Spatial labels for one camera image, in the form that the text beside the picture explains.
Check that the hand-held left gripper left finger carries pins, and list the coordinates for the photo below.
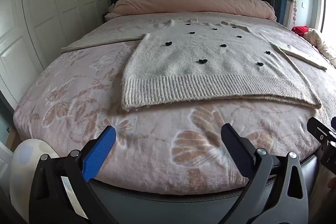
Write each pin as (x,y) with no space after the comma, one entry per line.
(101,155)

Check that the white wardrobe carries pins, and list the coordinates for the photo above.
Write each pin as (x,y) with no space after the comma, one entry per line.
(50,8)

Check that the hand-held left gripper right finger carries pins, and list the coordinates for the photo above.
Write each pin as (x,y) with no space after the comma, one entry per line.
(233,145)

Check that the dark leather bed frame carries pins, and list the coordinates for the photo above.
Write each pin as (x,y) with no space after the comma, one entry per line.
(168,208)

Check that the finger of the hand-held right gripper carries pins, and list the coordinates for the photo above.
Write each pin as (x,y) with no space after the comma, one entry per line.
(323,140)

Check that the pink duvet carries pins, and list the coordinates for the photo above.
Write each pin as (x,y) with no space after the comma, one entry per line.
(189,2)

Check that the cream knit sweater black hearts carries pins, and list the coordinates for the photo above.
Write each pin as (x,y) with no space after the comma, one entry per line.
(199,74)

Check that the pink butterfly print blanket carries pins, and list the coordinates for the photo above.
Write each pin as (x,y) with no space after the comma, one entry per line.
(86,119)

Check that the person's right hand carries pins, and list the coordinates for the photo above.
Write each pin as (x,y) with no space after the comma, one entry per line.
(332,184)

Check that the red plush item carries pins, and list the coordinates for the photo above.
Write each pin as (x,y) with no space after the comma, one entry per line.
(302,30)

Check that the white round object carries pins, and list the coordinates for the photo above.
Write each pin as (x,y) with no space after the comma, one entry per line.
(29,155)

